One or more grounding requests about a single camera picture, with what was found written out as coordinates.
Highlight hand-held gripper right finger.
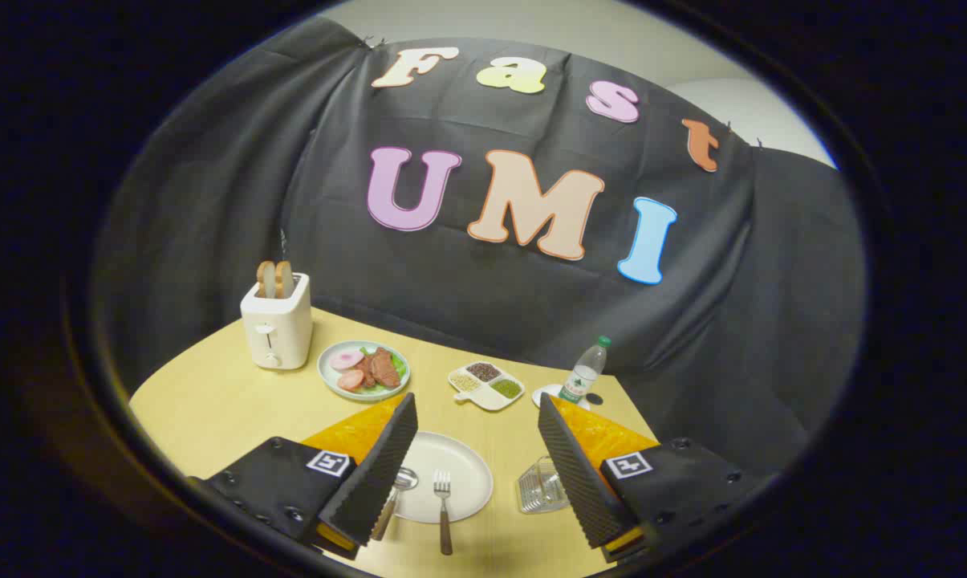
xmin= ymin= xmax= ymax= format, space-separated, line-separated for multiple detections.
xmin=538 ymin=392 xmax=781 ymax=564

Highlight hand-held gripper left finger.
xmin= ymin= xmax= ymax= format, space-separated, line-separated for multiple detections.
xmin=190 ymin=392 xmax=420 ymax=561

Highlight wooden handled metal spoon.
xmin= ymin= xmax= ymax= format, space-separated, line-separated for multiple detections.
xmin=371 ymin=468 xmax=420 ymax=541

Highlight wooden handled metal fork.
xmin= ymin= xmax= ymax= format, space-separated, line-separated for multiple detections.
xmin=433 ymin=470 xmax=455 ymax=556

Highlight white coaster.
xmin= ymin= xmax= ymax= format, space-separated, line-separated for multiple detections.
xmin=531 ymin=384 xmax=592 ymax=412

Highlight white round plate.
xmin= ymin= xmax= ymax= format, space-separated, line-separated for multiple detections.
xmin=392 ymin=431 xmax=494 ymax=525

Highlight clear plastic water bottle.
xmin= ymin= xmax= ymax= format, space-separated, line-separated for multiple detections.
xmin=559 ymin=336 xmax=612 ymax=404

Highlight green rimmed food plate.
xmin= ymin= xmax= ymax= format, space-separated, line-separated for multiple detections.
xmin=317 ymin=340 xmax=411 ymax=402

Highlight brown meat slices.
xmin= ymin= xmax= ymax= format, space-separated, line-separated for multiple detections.
xmin=359 ymin=347 xmax=402 ymax=389

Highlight green lettuce leaf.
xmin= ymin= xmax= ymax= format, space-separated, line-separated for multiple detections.
xmin=363 ymin=348 xmax=408 ymax=396

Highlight white divided dish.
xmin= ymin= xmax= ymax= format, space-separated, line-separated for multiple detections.
xmin=448 ymin=361 xmax=526 ymax=412

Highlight white toaster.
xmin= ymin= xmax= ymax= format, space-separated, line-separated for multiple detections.
xmin=240 ymin=273 xmax=314 ymax=371

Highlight black backdrop cloth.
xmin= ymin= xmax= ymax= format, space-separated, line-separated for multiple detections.
xmin=90 ymin=16 xmax=867 ymax=474

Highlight metal wire basket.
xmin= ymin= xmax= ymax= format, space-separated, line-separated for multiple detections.
xmin=516 ymin=456 xmax=572 ymax=515

